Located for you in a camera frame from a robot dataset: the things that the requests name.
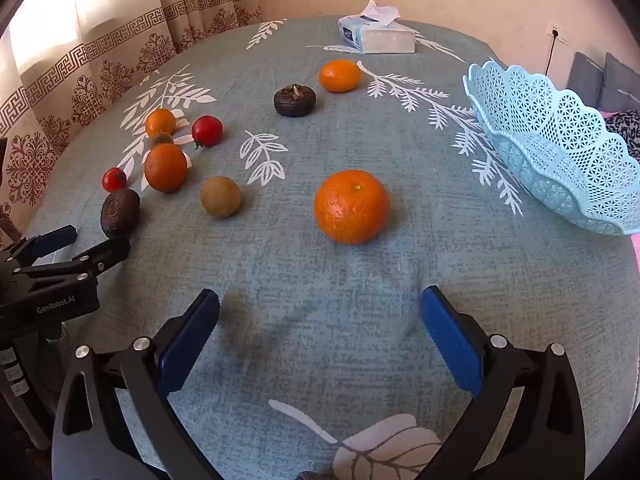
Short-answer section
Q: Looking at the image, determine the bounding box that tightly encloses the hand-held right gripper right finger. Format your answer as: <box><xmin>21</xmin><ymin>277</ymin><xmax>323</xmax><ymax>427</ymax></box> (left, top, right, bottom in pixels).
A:
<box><xmin>419</xmin><ymin>285</ymin><xmax>586</xmax><ymax>480</ymax></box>

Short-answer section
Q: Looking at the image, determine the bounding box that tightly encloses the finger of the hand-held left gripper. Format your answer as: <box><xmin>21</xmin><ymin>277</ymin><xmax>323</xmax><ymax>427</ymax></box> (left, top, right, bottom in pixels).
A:
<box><xmin>10</xmin><ymin>225</ymin><xmax>79</xmax><ymax>266</ymax></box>
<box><xmin>20</xmin><ymin>236</ymin><xmax>132</xmax><ymax>286</ymax></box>

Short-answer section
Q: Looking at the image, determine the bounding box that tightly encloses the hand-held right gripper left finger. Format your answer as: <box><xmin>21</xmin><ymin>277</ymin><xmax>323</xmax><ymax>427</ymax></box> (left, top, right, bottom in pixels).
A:
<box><xmin>51</xmin><ymin>288</ymin><xmax>221</xmax><ymax>480</ymax></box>

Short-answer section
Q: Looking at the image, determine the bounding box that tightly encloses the dark avocado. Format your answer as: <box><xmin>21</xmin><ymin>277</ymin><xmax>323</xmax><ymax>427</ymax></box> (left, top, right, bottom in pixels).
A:
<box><xmin>100</xmin><ymin>188</ymin><xmax>141</xmax><ymax>239</ymax></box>

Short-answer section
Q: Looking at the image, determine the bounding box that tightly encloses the red cherry tomato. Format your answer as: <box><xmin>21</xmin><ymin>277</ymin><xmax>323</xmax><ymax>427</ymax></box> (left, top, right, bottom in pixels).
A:
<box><xmin>102</xmin><ymin>167</ymin><xmax>128</xmax><ymax>193</ymax></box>
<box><xmin>191</xmin><ymin>115</ymin><xmax>224</xmax><ymax>148</ymax></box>

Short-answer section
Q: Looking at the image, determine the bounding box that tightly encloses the round brown fruit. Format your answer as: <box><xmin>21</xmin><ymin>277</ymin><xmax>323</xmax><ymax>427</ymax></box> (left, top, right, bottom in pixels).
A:
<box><xmin>200</xmin><ymin>176</ymin><xmax>242</xmax><ymax>219</ymax></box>

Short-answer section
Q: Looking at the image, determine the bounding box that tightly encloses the small orange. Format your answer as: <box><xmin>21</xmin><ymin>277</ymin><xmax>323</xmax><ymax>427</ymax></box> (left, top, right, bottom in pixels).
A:
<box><xmin>145</xmin><ymin>108</ymin><xmax>177</xmax><ymax>137</ymax></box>

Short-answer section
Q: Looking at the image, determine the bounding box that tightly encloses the large orange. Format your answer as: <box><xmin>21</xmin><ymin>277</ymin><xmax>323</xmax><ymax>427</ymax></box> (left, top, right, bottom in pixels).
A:
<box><xmin>314</xmin><ymin>169</ymin><xmax>391</xmax><ymax>246</ymax></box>

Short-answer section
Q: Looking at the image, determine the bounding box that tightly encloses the light blue plastic basket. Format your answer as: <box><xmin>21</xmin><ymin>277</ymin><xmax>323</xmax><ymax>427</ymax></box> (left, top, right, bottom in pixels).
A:
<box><xmin>462</xmin><ymin>60</ymin><xmax>640</xmax><ymax>236</ymax></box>

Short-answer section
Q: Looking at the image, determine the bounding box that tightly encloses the dark round dried fruit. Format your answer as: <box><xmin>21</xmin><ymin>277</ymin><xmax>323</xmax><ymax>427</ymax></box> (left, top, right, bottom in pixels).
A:
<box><xmin>273</xmin><ymin>84</ymin><xmax>317</xmax><ymax>118</ymax></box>

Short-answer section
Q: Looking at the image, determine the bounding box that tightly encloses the leaf print grey-green tablecloth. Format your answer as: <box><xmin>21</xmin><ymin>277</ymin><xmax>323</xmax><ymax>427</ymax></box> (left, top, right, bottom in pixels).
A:
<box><xmin>10</xmin><ymin>16</ymin><xmax>640</xmax><ymax>480</ymax></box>

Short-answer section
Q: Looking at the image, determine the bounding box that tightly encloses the beige patterned curtain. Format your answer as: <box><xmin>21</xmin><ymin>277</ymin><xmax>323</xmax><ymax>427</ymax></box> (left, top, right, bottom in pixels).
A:
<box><xmin>0</xmin><ymin>0</ymin><xmax>263</xmax><ymax>246</ymax></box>

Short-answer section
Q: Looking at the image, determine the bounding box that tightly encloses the spotted pink cloth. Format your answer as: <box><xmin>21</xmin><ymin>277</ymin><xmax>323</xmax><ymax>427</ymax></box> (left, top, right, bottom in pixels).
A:
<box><xmin>602</xmin><ymin>109</ymin><xmax>640</xmax><ymax>162</ymax></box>

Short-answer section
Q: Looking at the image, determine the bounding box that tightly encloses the tissue pack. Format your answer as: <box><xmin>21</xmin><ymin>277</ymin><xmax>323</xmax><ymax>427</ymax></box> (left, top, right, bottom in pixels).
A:
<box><xmin>338</xmin><ymin>0</ymin><xmax>417</xmax><ymax>55</ymax></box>

